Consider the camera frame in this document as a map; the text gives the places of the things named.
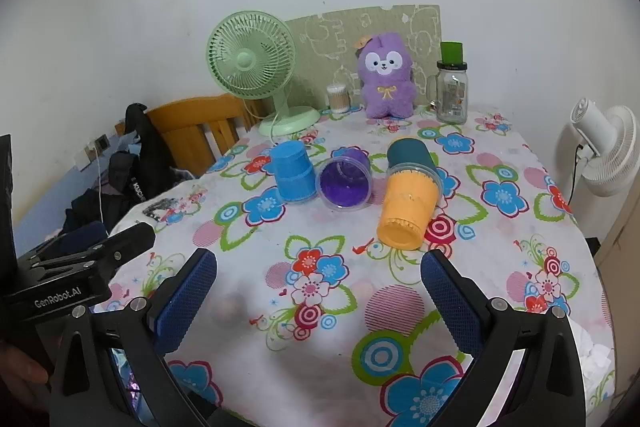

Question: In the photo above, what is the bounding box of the white cloth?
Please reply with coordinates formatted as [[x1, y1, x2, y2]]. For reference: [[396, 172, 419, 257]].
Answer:
[[574, 321, 614, 408]]

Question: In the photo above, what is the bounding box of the wall socket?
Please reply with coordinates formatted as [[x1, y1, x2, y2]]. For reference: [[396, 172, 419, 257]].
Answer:
[[81, 134, 111, 158]]

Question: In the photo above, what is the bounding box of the green cup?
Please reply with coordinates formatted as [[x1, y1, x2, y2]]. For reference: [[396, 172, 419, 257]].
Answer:
[[440, 41, 464, 66]]

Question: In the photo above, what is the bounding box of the orange cup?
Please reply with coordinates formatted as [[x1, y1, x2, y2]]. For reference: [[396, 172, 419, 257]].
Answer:
[[376, 163, 441, 251]]

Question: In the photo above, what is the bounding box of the wooden chair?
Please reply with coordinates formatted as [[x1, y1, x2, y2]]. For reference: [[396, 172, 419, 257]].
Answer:
[[115, 94, 268, 178]]

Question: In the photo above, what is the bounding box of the white charging cable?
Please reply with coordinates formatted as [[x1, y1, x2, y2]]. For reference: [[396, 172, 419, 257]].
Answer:
[[89, 146, 110, 228]]

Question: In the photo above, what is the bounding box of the purple plush toy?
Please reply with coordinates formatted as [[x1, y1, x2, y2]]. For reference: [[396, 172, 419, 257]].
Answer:
[[356, 33, 417, 120]]

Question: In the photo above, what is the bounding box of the glass jar with black lid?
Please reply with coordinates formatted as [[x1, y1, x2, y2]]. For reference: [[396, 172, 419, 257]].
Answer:
[[425, 61, 470, 124]]

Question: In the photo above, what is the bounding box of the green printed board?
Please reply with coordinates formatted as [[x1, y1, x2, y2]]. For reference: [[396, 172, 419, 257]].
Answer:
[[284, 4, 443, 111]]

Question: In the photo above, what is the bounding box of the purple cup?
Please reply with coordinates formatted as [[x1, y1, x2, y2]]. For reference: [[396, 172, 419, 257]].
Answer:
[[315, 148, 373, 210]]

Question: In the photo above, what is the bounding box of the person's left hand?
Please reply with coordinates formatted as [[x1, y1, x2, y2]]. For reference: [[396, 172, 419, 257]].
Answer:
[[0, 341, 49, 413]]

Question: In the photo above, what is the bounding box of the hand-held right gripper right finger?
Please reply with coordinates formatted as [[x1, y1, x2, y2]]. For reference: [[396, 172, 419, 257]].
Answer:
[[420, 249, 587, 427]]

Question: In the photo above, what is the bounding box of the black fan cable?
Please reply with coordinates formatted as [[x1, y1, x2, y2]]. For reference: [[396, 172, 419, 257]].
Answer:
[[566, 143, 585, 210]]

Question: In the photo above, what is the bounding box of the green desk fan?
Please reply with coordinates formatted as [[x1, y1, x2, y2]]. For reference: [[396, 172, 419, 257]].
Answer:
[[207, 10, 319, 138]]

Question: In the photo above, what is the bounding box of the blue cup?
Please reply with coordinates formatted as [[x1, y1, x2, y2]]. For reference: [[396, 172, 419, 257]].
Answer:
[[270, 142, 317, 204]]

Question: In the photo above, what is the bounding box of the black backpack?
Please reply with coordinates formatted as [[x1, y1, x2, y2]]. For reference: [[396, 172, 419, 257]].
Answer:
[[65, 103, 197, 235]]

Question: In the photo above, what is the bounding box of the white fan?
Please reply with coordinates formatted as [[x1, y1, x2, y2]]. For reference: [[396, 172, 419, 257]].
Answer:
[[570, 97, 640, 198]]

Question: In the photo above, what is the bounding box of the cotton swab container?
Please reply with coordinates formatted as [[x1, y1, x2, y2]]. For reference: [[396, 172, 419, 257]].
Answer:
[[326, 83, 350, 114]]

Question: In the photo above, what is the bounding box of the dark teal cup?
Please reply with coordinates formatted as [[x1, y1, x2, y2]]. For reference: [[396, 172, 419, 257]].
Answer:
[[386, 138, 441, 175]]

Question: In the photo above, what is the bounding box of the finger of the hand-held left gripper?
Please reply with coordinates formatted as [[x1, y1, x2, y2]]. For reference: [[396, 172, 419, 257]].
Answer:
[[19, 222, 156, 281]]

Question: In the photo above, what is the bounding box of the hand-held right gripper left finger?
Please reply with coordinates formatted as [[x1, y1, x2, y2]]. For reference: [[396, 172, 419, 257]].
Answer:
[[48, 248, 219, 427]]

